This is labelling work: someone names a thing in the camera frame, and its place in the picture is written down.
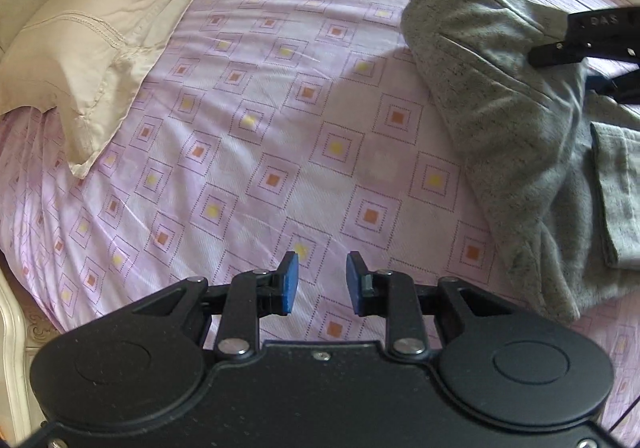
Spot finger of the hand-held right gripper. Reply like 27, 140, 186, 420
586, 71, 640, 106
528, 40, 640, 69

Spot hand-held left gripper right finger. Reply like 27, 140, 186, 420
345, 251, 516, 361

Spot pink patterned bed sheet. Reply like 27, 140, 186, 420
0, 0, 640, 429

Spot grey pants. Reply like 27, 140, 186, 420
402, 0, 640, 325

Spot cream carved bed frame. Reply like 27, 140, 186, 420
0, 248, 65, 448

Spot cream pillow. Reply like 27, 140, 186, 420
0, 0, 262, 180

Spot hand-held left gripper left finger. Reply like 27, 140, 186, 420
131, 251, 300, 362

